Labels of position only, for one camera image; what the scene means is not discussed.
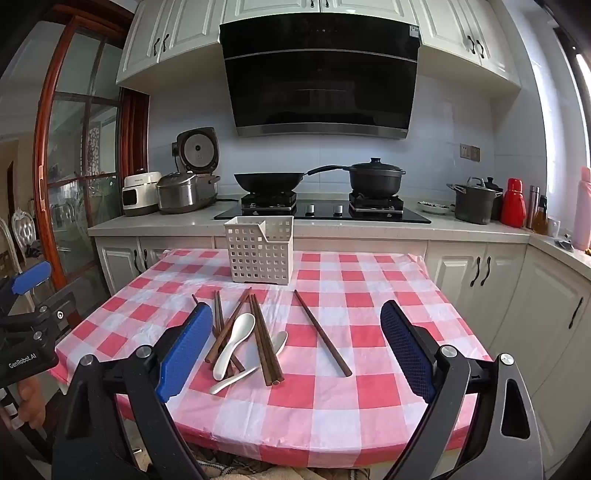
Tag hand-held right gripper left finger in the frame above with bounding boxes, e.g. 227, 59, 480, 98
51, 302, 214, 480

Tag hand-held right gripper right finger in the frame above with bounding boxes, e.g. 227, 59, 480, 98
379, 300, 546, 480

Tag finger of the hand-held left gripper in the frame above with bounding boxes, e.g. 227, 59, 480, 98
14, 290, 78, 344
0, 261, 52, 305

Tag long light wooden spoon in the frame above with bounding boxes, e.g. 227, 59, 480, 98
209, 331, 288, 395

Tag white ceramic spoon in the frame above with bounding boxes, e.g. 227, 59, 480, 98
212, 313, 256, 381

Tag bunch of wooden chopsticks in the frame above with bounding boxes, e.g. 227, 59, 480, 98
191, 287, 353, 387

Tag white perforated plastic basket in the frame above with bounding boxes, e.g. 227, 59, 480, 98
224, 215, 295, 284

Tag person's left hand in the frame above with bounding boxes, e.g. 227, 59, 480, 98
15, 376, 49, 430

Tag white ornate chair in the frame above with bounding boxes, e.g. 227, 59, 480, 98
10, 209, 38, 261

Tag red white checkered tablecloth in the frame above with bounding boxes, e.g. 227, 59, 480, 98
48, 248, 492, 467

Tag small white kitchen appliance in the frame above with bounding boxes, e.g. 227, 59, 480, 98
122, 172, 162, 217

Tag red wooden glass door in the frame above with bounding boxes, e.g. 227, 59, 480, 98
32, 9, 151, 296

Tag silver rice cooker open lid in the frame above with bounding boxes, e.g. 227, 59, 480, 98
156, 127, 221, 214

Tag grey lidded stockpot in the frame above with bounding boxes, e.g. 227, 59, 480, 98
446, 177, 504, 225

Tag black glass gas cooktop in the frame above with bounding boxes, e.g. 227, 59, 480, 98
213, 191, 432, 225

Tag black lidded cooking pot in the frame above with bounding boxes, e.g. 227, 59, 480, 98
344, 158, 407, 200

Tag red thermos jug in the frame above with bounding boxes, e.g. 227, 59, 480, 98
501, 178, 527, 228

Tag amber oil bottle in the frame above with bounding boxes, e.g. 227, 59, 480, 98
532, 196, 549, 235

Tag black wok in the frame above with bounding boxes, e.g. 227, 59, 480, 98
233, 165, 347, 193

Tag steel thermos bottle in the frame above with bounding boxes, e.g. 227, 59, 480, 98
526, 185, 540, 230

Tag pink water bottle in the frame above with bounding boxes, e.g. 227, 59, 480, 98
571, 167, 591, 250

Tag black range hood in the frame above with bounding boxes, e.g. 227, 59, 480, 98
219, 12, 422, 140

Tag kitchen window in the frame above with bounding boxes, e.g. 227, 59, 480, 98
549, 0, 591, 185

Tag white wall cabinet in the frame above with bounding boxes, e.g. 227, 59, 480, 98
222, 0, 419, 23
411, 0, 522, 97
115, 0, 227, 90

